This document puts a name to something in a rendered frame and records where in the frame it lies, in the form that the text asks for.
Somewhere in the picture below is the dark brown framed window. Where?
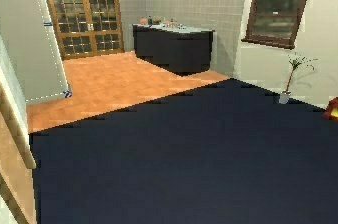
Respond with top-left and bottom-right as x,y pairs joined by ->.
241,0 -> 308,50

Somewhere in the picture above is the house plant in grey pot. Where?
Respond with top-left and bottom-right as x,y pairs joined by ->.
278,53 -> 318,105

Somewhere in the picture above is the black kitchen counter cabinet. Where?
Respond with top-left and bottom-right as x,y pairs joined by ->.
132,23 -> 215,77

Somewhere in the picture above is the brown glazed double door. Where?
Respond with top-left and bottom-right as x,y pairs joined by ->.
46,0 -> 125,61

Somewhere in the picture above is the pale grey fridge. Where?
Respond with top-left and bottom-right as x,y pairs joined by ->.
0,0 -> 69,103

